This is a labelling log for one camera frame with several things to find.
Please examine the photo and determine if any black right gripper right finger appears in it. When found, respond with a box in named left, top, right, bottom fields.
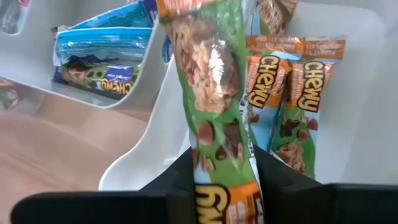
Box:
left=254, top=145, right=398, bottom=224

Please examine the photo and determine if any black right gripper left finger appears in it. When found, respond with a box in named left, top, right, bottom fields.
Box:
left=10, top=147, right=197, bottom=224

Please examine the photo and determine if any green chip bag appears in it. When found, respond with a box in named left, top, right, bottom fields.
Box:
left=269, top=36, right=347, bottom=180

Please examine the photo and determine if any white plastic bin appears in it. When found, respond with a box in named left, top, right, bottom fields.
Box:
left=98, top=0, right=398, bottom=191

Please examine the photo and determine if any clear plastic bin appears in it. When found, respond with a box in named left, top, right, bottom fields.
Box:
left=0, top=77, right=47, bottom=119

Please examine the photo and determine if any grey plastic bin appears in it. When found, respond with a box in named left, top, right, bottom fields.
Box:
left=0, top=0, right=175, bottom=110

